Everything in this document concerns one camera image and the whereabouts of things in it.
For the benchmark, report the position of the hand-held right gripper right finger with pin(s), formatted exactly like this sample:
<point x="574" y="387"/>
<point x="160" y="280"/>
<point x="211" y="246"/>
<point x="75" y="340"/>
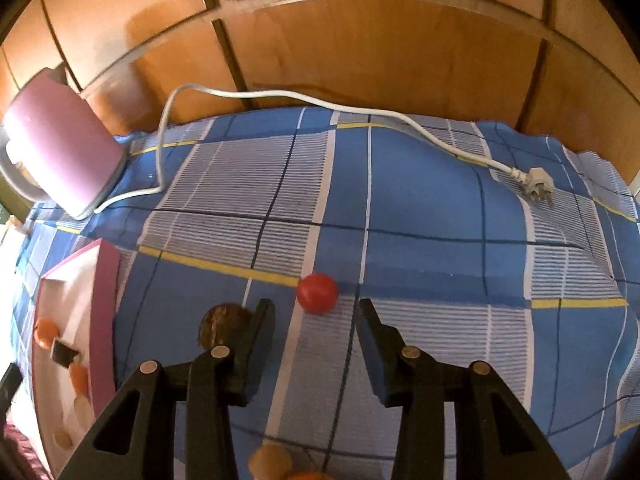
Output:
<point x="382" y="385"/>

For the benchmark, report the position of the red tomato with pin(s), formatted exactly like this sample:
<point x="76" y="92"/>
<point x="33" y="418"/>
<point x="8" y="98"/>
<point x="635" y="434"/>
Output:
<point x="317" y="294"/>

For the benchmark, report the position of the dark brown water chestnut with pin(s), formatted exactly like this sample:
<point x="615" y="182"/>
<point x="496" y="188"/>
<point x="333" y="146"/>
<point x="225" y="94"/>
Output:
<point x="220" y="320"/>

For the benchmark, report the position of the blue plaid tablecloth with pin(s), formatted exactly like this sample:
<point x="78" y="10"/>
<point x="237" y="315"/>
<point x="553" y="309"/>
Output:
<point x="425" y="195"/>

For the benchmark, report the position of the carrot piece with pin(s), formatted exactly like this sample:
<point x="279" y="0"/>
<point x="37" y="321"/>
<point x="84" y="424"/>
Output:
<point x="79" y="378"/>

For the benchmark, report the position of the pink electric kettle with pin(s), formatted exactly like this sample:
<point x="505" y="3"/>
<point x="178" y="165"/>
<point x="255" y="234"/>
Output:
<point x="65" y="145"/>

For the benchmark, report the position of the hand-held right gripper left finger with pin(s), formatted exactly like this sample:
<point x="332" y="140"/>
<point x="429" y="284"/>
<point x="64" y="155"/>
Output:
<point x="260" y="330"/>

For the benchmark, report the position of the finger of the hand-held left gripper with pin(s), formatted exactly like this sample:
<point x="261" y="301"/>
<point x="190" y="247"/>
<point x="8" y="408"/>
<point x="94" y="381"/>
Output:
<point x="10" y="385"/>

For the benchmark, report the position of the pink-edged white tray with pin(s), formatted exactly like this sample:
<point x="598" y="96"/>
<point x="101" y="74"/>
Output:
<point x="105" y="320"/>

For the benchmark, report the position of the eggplant piece with white end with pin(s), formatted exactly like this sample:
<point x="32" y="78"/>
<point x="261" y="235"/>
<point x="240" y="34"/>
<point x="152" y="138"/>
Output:
<point x="65" y="353"/>

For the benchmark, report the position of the small orange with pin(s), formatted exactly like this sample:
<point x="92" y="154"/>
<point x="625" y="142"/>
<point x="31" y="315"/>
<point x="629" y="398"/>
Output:
<point x="46" y="333"/>

